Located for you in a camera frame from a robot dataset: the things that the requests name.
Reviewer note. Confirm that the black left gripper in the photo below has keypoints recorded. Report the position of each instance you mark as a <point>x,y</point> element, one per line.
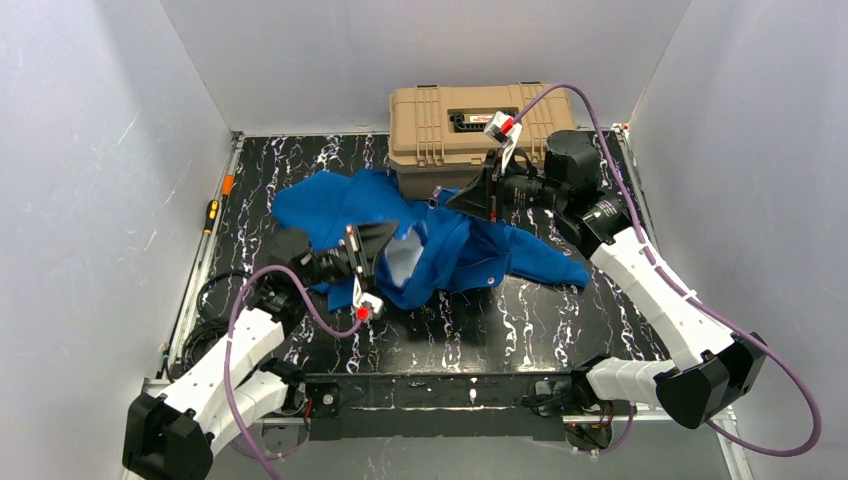
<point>359,252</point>

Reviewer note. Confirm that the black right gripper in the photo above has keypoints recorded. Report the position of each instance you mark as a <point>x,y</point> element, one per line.
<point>493,196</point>

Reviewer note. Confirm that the blue zip jacket white lining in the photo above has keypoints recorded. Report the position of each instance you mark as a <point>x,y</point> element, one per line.
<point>433,248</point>

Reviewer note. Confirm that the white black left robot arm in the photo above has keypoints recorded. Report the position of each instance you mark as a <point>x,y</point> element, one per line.
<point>177,433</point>

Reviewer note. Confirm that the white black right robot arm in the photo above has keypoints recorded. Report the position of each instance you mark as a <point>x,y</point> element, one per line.
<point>710,366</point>

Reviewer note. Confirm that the tan plastic toolbox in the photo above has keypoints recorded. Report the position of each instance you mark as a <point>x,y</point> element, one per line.
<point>436,136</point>

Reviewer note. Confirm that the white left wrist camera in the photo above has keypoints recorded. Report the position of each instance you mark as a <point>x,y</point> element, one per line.
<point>367,305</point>

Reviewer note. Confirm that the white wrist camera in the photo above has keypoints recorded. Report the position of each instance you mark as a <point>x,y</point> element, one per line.
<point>503,128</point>
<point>367,305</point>

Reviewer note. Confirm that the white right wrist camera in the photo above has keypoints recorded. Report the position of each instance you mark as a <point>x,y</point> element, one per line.
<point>503,128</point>

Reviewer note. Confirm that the orange handled screwdriver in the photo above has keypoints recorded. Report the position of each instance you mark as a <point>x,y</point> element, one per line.
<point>227,185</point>

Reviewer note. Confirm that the yellow black handled screwdriver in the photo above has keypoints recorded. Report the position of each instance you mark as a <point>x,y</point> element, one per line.
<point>211,215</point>

